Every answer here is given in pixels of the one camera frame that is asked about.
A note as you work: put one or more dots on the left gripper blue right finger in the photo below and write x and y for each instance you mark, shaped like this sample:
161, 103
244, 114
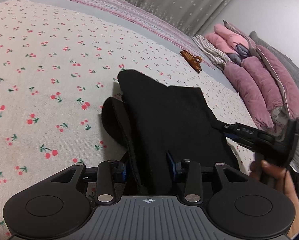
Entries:
174, 166

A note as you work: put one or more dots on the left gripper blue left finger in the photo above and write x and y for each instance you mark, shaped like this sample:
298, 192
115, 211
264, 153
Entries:
122, 171

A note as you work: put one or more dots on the black pants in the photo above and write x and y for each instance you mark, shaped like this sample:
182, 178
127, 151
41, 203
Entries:
158, 124

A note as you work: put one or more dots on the right hand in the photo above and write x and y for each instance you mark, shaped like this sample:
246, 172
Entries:
284, 184

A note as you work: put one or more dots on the mauve folded quilt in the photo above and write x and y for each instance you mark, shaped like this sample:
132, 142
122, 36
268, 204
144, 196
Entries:
266, 87

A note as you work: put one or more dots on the brown hair claw clip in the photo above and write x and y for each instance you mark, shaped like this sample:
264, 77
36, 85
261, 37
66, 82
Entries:
193, 61

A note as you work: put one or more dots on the pink and grey folded clothes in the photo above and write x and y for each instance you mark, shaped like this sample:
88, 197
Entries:
233, 45

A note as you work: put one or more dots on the striped folded cloth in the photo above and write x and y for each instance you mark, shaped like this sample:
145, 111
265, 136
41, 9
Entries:
216, 56

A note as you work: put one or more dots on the cherry print bed sheet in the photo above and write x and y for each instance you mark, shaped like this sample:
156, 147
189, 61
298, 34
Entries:
57, 67

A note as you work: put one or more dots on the pink striped blanket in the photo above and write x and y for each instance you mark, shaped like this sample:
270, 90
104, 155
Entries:
131, 13

